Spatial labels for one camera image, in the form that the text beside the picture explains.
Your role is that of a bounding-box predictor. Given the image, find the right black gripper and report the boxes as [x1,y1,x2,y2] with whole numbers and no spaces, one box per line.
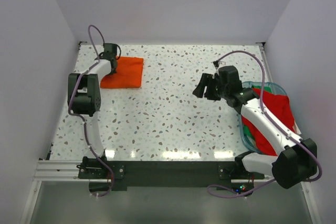
[192,73,228,101]

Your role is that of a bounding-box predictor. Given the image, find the orange t shirt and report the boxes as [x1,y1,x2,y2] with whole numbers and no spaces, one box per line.
[100,57,144,89]

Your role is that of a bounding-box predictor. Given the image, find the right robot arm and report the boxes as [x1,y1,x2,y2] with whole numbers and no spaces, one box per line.
[193,66,322,189]

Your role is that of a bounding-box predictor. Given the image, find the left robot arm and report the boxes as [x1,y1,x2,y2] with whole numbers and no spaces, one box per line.
[67,43,121,158]

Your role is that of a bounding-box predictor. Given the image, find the clear blue plastic bin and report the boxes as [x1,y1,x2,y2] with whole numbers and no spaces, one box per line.
[238,81,287,154]

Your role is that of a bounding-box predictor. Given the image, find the red t shirt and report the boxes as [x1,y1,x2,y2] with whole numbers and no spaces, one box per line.
[257,92,298,156]

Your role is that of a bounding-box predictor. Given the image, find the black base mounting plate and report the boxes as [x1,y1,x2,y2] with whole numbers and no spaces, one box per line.
[77,157,265,193]

